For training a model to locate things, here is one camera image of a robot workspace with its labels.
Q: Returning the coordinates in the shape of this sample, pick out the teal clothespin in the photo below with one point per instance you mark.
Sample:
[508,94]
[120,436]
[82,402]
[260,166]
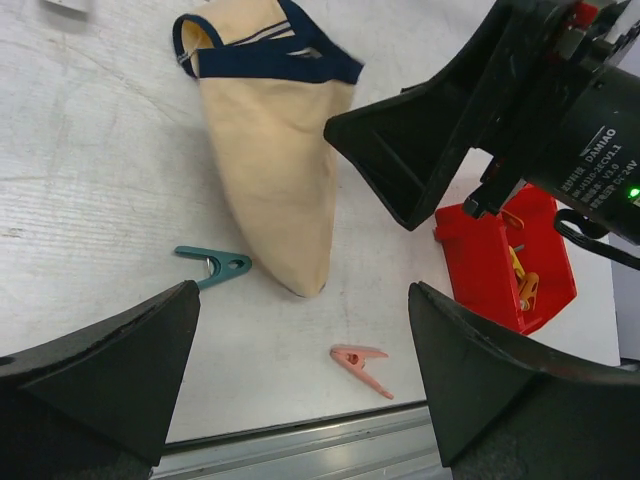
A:
[221,266]

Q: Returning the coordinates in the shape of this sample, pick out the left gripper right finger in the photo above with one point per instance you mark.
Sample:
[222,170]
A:
[504,406]

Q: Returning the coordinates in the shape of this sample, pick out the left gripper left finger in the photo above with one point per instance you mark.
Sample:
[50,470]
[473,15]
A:
[98,403]

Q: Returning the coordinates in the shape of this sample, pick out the red clothespin bin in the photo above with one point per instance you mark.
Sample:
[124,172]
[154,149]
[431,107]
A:
[479,264]

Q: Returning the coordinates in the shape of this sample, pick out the white clothes rack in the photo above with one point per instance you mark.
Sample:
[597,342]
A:
[68,7]

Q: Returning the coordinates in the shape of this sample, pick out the aluminium frame rail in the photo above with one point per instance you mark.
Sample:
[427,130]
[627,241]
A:
[389,443]

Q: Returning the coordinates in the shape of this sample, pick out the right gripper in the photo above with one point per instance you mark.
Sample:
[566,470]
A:
[549,102]

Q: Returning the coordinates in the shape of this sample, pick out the pink clothespin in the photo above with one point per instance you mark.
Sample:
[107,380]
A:
[353,359]

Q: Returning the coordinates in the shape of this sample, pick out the pile of clothespins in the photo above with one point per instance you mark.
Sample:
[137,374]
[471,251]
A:
[527,282]

